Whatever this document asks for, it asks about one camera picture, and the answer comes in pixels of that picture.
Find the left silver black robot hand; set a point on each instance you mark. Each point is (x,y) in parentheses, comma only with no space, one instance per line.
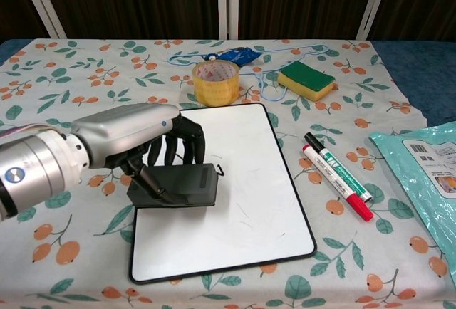
(124,127)

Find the dark grey whiteboard eraser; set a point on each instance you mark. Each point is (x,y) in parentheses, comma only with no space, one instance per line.
(194,184)

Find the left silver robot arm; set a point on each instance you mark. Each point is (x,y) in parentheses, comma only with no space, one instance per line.
(35,166)

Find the small black-framed whiteboard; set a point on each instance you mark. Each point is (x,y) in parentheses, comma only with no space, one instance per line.
(249,181)

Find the red capped marker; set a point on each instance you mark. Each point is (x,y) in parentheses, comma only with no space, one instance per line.
(352,200)

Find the floral print tablecloth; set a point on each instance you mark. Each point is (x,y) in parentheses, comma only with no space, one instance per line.
(71,74)

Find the yellow clear tape roll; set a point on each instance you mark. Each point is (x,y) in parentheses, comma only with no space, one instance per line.
(213,92)

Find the blue snack packet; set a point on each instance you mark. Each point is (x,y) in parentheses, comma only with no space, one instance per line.
(235,55)

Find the green yellow sponge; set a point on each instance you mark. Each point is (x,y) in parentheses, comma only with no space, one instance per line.
(306,77)

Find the black-capped green label marker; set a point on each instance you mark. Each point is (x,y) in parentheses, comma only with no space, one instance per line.
(338,166)

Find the teal wet wipes pack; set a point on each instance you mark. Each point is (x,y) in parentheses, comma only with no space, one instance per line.
(413,188)

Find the white frame post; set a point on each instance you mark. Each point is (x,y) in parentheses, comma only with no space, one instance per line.
(41,3)
(374,3)
(228,3)

